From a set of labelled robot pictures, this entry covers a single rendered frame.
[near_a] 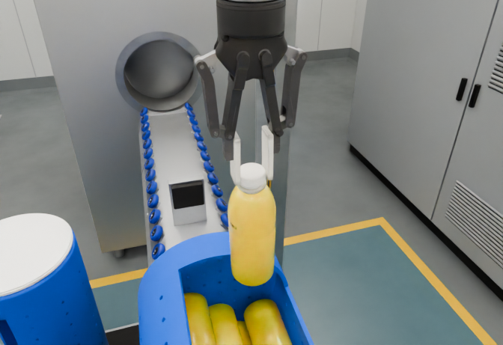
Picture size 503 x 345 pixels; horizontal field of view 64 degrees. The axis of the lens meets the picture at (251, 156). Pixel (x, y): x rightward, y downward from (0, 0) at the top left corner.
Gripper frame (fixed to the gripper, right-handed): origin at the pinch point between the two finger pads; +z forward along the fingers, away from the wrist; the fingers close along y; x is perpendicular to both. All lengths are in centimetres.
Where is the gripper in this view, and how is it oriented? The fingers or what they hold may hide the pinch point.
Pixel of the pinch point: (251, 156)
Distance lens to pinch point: 53.3
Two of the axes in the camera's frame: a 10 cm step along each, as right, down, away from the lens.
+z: 0.0, 8.5, 5.2
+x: 2.7, 5.0, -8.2
